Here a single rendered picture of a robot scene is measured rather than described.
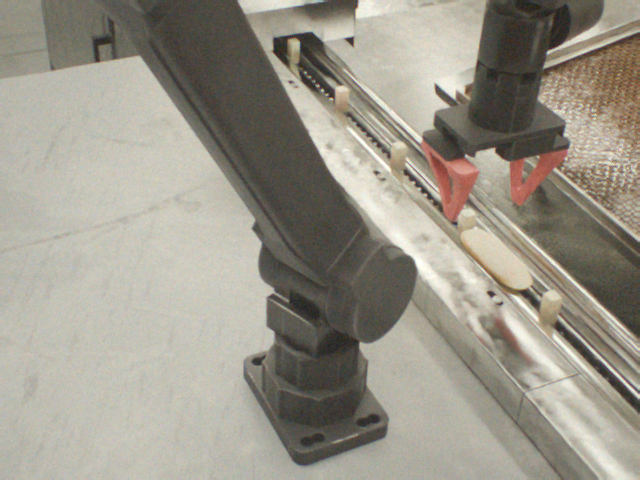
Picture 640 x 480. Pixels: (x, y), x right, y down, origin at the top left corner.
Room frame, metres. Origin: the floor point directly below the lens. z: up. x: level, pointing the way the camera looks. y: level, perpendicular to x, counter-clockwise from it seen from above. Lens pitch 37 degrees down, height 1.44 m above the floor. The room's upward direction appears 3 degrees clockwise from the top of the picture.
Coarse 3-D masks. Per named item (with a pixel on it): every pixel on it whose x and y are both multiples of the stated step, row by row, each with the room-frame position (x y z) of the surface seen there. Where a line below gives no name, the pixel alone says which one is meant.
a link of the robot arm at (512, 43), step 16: (496, 0) 0.78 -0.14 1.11; (512, 0) 0.77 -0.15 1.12; (496, 16) 0.76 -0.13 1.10; (512, 16) 0.76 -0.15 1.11; (528, 16) 0.76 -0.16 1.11; (544, 16) 0.76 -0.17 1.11; (560, 16) 0.80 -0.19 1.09; (496, 32) 0.76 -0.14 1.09; (512, 32) 0.76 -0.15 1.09; (528, 32) 0.75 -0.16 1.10; (544, 32) 0.76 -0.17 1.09; (480, 48) 0.78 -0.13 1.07; (496, 48) 0.76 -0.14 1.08; (512, 48) 0.75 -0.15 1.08; (528, 48) 0.75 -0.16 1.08; (544, 48) 0.76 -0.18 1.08; (496, 64) 0.76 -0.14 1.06; (512, 64) 0.75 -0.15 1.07; (528, 64) 0.76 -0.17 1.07
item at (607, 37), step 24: (624, 24) 1.13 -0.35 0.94; (576, 48) 1.10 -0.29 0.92; (600, 48) 1.10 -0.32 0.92; (576, 72) 1.05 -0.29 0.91; (624, 72) 1.05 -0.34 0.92; (456, 96) 1.02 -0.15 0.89; (552, 96) 1.01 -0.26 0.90; (624, 96) 1.00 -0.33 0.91; (576, 120) 0.96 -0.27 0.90; (600, 120) 0.96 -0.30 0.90; (624, 120) 0.95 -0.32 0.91; (576, 144) 0.92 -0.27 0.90; (600, 144) 0.92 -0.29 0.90; (576, 168) 0.88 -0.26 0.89; (576, 192) 0.83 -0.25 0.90; (624, 192) 0.83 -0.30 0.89; (600, 216) 0.79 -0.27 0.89; (624, 216) 0.80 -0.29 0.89; (624, 240) 0.76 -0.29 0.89
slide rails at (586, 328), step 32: (288, 64) 1.17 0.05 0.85; (320, 64) 1.17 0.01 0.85; (320, 96) 1.09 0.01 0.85; (352, 96) 1.09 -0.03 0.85; (352, 128) 1.01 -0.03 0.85; (384, 128) 1.01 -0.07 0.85; (384, 160) 0.94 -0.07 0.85; (416, 160) 0.95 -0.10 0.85; (416, 192) 0.88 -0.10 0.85; (448, 224) 0.83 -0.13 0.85; (480, 224) 0.83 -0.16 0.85; (544, 288) 0.73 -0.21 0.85; (544, 320) 0.69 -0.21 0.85; (576, 320) 0.69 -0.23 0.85; (576, 352) 0.64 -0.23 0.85; (608, 352) 0.65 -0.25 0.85; (608, 384) 0.61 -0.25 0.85
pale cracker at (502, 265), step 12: (468, 240) 0.79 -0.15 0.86; (480, 240) 0.79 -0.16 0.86; (492, 240) 0.79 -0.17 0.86; (480, 252) 0.77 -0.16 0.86; (492, 252) 0.77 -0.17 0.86; (504, 252) 0.77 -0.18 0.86; (480, 264) 0.76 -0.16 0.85; (492, 264) 0.75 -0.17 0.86; (504, 264) 0.75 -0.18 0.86; (516, 264) 0.75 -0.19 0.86; (492, 276) 0.74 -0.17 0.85; (504, 276) 0.74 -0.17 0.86; (516, 276) 0.74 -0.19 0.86; (528, 276) 0.74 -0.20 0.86; (516, 288) 0.73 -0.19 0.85
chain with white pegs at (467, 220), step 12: (288, 48) 1.19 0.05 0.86; (336, 96) 1.07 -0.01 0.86; (348, 96) 1.07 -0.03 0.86; (348, 108) 1.07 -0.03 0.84; (396, 144) 0.95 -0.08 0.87; (396, 156) 0.94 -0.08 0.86; (444, 216) 0.86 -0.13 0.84; (468, 216) 0.82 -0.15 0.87; (468, 228) 0.82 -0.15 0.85; (528, 300) 0.73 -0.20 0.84; (552, 300) 0.69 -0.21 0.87; (540, 312) 0.70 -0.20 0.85; (552, 312) 0.69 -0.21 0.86; (552, 324) 0.69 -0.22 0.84; (564, 336) 0.68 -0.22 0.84; (576, 348) 0.66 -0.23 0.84; (588, 360) 0.65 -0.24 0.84; (600, 372) 0.63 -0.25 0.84; (612, 384) 0.62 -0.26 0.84; (624, 396) 0.60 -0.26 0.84; (636, 408) 0.59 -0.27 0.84
